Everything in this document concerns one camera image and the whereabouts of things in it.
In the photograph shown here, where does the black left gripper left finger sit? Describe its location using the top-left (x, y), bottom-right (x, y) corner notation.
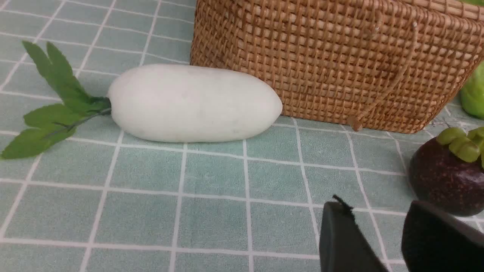
top-left (319, 195), bottom-right (388, 272)

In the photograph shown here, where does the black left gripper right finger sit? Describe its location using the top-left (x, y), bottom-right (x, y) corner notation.
top-left (401, 200), bottom-right (484, 272)

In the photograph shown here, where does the dark purple mangosteen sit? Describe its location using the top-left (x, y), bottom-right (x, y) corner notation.
top-left (408, 127), bottom-right (484, 217)

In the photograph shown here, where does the light green chayote gourd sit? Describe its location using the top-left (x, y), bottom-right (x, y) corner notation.
top-left (460, 62), bottom-right (484, 119)

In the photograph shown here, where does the white radish with leaves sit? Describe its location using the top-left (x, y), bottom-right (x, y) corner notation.
top-left (1, 41), bottom-right (283, 160)

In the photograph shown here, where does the woven wicker basket green lining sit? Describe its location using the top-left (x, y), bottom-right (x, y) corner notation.
top-left (190, 0), bottom-right (484, 134)

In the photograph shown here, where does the green checkered tablecloth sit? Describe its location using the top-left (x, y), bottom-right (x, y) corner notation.
top-left (0, 0), bottom-right (483, 272)

